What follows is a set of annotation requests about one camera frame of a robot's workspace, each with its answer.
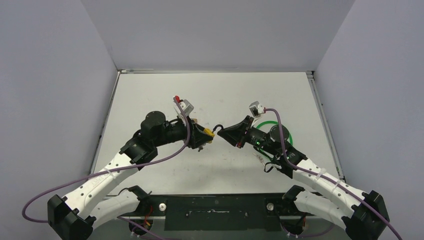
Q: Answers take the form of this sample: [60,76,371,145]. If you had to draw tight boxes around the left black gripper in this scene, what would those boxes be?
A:
[153,113,212,147]

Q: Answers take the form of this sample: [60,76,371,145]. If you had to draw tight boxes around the yellow black padlock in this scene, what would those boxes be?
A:
[202,124,224,137]

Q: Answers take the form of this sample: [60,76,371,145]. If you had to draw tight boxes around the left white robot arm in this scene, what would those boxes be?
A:
[47,111,214,240]

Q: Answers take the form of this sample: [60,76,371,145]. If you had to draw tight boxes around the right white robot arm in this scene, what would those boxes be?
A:
[217,115,390,240]

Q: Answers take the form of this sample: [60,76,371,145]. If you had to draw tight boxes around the silver key bunch right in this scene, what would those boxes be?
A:
[253,153,266,166]

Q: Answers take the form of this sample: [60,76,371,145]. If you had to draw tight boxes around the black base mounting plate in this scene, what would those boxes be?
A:
[125,193,305,232]

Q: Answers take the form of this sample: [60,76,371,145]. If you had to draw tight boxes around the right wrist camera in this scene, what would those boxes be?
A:
[249,101,265,126]

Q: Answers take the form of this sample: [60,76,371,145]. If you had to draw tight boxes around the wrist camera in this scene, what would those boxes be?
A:
[249,101,265,126]
[174,95,195,121]

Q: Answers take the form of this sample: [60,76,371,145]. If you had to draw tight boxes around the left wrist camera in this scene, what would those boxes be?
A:
[174,95,195,121]

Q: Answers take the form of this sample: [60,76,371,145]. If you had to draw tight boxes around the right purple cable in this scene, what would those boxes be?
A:
[263,107,403,240]

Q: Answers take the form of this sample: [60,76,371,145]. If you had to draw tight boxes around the green cable lock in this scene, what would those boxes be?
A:
[253,120,294,160]

